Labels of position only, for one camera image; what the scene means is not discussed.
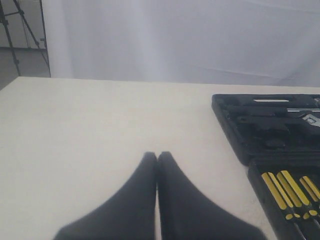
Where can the black tripod stand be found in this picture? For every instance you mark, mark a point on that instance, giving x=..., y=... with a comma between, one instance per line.
x=26, y=55

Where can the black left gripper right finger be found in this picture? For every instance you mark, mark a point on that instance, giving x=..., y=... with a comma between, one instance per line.
x=187, y=214

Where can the middle yellow black screwdriver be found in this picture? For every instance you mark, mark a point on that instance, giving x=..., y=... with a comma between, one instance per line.
x=301, y=203

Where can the silver adjustable wrench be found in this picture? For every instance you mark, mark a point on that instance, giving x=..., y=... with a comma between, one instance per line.
x=270, y=122

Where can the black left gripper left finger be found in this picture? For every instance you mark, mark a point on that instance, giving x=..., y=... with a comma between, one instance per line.
x=128, y=215

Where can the claw hammer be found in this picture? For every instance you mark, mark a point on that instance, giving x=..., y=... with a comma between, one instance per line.
x=269, y=110

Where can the small yellow black screwdriver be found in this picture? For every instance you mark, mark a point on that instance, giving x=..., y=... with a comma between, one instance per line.
x=312, y=190

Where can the large yellow black screwdriver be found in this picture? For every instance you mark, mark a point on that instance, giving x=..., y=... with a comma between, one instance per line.
x=283, y=201

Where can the black plastic tool case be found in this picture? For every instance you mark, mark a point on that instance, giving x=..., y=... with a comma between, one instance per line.
x=295, y=148

